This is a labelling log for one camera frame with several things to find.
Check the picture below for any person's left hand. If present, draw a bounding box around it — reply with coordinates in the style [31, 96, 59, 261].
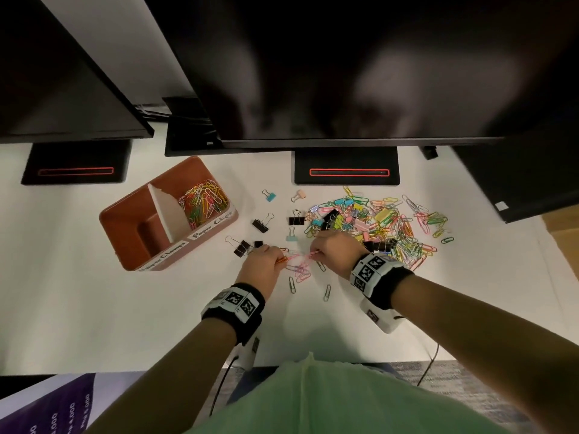
[235, 244, 286, 301]

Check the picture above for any person's right hand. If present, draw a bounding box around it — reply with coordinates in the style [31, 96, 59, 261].
[309, 229, 370, 281]

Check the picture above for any pile of colorful paper clips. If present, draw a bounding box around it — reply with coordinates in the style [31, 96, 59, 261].
[278, 184, 455, 303]

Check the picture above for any sorted heap of paper clips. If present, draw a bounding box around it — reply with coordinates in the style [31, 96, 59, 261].
[177, 179, 229, 222]

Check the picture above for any orange divided sorting box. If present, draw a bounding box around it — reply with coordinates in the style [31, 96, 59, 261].
[98, 156, 239, 272]

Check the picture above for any person's right forearm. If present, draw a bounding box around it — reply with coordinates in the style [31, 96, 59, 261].
[391, 275, 579, 434]

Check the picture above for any person's left forearm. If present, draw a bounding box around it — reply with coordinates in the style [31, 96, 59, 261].
[86, 318, 238, 434]

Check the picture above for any plain cardboard box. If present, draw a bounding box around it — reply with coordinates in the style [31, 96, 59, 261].
[540, 203, 579, 283]

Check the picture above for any black left wristband with markers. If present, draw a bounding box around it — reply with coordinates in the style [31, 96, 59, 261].
[201, 282, 267, 347]

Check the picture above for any black wristband with markers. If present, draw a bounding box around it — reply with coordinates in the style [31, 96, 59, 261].
[349, 251, 415, 311]
[201, 282, 267, 347]

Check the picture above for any black right wristband with markers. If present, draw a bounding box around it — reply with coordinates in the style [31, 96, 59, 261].
[349, 251, 415, 311]

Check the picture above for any black laptop with orange stripe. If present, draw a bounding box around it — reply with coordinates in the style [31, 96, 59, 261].
[294, 146, 401, 186]

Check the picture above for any green shirt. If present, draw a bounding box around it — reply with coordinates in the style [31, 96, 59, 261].
[185, 352, 512, 434]

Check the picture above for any wide black computer monitor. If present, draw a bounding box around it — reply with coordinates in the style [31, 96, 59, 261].
[142, 0, 579, 149]

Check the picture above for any black monitor stand red stripe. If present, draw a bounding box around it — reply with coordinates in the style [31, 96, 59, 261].
[21, 139, 132, 186]

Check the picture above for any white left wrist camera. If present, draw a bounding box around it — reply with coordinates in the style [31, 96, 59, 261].
[226, 336, 261, 374]

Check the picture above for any black left camera cable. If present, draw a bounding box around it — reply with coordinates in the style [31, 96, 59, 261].
[209, 354, 241, 417]

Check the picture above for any black camera cable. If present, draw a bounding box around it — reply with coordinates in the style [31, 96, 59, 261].
[416, 343, 440, 387]
[209, 354, 241, 417]

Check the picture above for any black right camera cable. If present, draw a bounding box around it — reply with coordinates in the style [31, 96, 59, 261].
[416, 343, 440, 387]

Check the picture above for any black cable bundle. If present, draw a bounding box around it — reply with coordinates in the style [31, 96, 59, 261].
[133, 102, 172, 121]

